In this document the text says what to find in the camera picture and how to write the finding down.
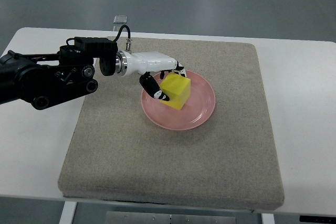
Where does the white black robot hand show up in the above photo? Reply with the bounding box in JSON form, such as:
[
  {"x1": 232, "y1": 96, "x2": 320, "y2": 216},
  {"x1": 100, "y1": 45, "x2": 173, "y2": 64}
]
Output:
[{"x1": 115, "y1": 51, "x2": 186, "y2": 101}]

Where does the yellow block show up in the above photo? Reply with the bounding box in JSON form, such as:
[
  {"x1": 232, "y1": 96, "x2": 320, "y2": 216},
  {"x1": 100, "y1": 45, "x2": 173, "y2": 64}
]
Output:
[{"x1": 160, "y1": 72, "x2": 191, "y2": 110}]

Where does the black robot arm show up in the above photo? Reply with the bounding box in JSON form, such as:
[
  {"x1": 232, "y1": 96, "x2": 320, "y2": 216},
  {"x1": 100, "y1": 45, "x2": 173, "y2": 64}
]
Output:
[{"x1": 1, "y1": 37, "x2": 118, "y2": 110}]

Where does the pink plate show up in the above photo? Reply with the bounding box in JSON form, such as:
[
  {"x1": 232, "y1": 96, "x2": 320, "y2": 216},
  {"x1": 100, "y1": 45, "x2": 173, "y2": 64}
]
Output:
[{"x1": 141, "y1": 71, "x2": 216, "y2": 131}]

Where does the grey floor outlet box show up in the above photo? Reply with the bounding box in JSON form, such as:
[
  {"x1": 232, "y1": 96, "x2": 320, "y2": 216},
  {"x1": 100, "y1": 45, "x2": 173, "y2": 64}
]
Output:
[{"x1": 113, "y1": 15, "x2": 128, "y2": 24}]

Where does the beige fabric cushion mat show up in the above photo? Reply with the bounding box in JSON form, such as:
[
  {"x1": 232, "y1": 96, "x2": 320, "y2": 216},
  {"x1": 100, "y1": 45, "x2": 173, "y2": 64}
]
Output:
[{"x1": 58, "y1": 38, "x2": 285, "y2": 210}]

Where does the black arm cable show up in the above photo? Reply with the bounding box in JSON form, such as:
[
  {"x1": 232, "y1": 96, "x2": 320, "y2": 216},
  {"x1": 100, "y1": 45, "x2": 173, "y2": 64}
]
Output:
[{"x1": 113, "y1": 25, "x2": 133, "y2": 51}]

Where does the grey metal base plate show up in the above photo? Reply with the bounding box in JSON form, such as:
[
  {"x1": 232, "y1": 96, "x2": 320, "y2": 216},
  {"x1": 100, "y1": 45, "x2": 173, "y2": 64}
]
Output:
[{"x1": 105, "y1": 211, "x2": 237, "y2": 224}]

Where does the white table leg frame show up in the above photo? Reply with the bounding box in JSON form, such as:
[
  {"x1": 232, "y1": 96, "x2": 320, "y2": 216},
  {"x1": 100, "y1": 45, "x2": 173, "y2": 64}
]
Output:
[{"x1": 59, "y1": 201, "x2": 77, "y2": 224}]

